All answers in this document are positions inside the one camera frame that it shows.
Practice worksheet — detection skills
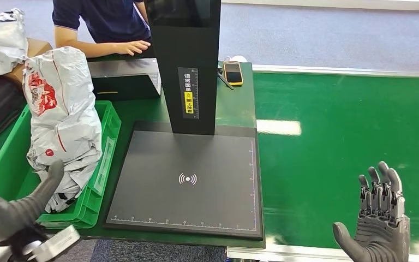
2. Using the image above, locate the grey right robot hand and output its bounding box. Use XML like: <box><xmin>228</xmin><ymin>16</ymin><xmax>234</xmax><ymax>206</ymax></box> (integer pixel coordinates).
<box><xmin>332</xmin><ymin>162</ymin><xmax>411</xmax><ymax>262</ymax></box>

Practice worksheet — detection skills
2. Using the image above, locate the person's right hand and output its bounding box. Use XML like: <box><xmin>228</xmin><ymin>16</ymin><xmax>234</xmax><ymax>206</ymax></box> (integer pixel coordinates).
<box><xmin>117</xmin><ymin>39</ymin><xmax>152</xmax><ymax>56</ymax></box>

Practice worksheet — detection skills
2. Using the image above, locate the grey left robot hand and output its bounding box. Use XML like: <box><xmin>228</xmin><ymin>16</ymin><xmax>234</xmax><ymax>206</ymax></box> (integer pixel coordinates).
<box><xmin>0</xmin><ymin>160</ymin><xmax>65</xmax><ymax>243</ymax></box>

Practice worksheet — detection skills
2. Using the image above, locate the grey courier bag red stripe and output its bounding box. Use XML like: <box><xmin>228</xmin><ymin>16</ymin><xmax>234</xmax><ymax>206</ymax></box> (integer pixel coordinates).
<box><xmin>22</xmin><ymin>46</ymin><xmax>103</xmax><ymax>172</ymax></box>

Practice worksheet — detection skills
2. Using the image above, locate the brown cardboard box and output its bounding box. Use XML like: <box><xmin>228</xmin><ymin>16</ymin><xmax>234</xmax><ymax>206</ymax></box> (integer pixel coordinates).
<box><xmin>3</xmin><ymin>38</ymin><xmax>53</xmax><ymax>86</ymax></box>

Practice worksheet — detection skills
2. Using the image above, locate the green conveyor belt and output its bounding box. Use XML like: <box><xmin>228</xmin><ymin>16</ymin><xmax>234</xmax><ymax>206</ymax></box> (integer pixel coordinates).
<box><xmin>253</xmin><ymin>65</ymin><xmax>419</xmax><ymax>262</ymax></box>

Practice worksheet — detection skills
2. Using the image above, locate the black inbound scanning machine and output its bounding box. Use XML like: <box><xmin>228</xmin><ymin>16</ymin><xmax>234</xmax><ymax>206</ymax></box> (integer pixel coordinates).
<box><xmin>104</xmin><ymin>0</ymin><xmax>265</xmax><ymax>241</ymax></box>

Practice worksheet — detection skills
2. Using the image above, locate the dark open laptop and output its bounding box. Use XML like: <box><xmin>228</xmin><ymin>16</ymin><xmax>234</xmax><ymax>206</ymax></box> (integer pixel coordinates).
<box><xmin>86</xmin><ymin>57</ymin><xmax>163</xmax><ymax>102</ymax></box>

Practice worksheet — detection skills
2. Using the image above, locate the person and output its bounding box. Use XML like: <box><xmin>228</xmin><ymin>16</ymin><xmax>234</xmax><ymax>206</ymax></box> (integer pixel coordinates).
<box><xmin>52</xmin><ymin>0</ymin><xmax>152</xmax><ymax>59</ymax></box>

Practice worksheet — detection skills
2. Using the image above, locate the crumpled grey courier bag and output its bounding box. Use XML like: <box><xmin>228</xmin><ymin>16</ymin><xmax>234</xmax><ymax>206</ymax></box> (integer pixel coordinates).
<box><xmin>45</xmin><ymin>152</ymin><xmax>103</xmax><ymax>214</ymax></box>

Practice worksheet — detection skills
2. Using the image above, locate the green plastic crate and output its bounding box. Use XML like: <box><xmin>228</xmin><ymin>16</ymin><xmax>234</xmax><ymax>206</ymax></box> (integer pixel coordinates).
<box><xmin>0</xmin><ymin>100</ymin><xmax>122</xmax><ymax>229</ymax></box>

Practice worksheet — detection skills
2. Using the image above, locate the black pen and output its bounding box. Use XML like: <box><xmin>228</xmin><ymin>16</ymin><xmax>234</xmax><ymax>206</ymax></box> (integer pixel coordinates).
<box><xmin>217</xmin><ymin>70</ymin><xmax>234</xmax><ymax>91</ymax></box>

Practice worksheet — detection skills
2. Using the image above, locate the phone with yellow case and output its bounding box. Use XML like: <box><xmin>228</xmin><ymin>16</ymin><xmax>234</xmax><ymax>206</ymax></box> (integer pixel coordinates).
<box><xmin>223</xmin><ymin>61</ymin><xmax>244</xmax><ymax>86</ymax></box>

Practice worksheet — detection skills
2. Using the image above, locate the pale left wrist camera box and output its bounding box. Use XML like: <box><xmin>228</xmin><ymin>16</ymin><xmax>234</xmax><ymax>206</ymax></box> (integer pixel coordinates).
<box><xmin>32</xmin><ymin>224</ymin><xmax>81</xmax><ymax>262</ymax></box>

